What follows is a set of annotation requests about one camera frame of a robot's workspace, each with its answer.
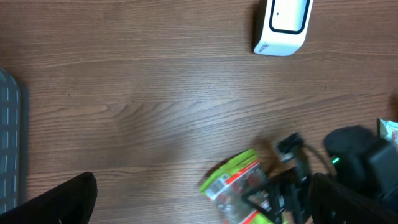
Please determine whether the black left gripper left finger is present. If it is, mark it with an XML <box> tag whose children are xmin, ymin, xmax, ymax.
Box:
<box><xmin>1</xmin><ymin>172</ymin><xmax>98</xmax><ymax>224</ymax></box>

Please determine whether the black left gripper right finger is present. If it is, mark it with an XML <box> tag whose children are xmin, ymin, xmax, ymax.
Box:
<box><xmin>309</xmin><ymin>173</ymin><xmax>397</xmax><ymax>224</ymax></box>

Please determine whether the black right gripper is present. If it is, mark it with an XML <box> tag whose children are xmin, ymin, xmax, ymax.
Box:
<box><xmin>241</xmin><ymin>167</ymin><xmax>312</xmax><ymax>224</ymax></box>

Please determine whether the green gummy candy bag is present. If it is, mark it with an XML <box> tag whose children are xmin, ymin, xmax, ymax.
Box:
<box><xmin>200</xmin><ymin>149</ymin><xmax>272</xmax><ymax>224</ymax></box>

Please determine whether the clear cookie bag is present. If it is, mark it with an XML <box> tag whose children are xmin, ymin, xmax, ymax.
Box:
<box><xmin>379</xmin><ymin>119</ymin><xmax>398</xmax><ymax>149</ymax></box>

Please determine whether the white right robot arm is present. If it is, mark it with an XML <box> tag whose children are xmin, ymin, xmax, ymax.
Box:
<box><xmin>241</xmin><ymin>126</ymin><xmax>397</xmax><ymax>223</ymax></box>

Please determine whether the white barcode scanner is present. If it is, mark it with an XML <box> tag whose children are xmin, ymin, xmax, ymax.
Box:
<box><xmin>253</xmin><ymin>0</ymin><xmax>313</xmax><ymax>57</ymax></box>

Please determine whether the grey plastic mesh basket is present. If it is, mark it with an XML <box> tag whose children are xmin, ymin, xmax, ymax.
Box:
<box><xmin>1</xmin><ymin>68</ymin><xmax>21</xmax><ymax>213</ymax></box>

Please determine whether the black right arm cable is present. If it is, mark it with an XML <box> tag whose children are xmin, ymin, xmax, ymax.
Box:
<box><xmin>300</xmin><ymin>144</ymin><xmax>333</xmax><ymax>175</ymax></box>

